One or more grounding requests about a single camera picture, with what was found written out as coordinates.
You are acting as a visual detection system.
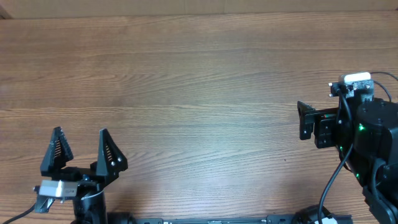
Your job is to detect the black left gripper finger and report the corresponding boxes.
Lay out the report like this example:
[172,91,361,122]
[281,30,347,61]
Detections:
[40,126,74,177]
[96,129,128,177]

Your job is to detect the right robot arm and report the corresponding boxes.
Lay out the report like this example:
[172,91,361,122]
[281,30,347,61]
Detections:
[297,98,397,223]

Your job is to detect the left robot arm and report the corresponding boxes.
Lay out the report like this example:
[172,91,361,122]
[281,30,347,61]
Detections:
[35,127,134,224]

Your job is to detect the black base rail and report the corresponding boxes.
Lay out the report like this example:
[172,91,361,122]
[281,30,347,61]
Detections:
[108,205,319,224]

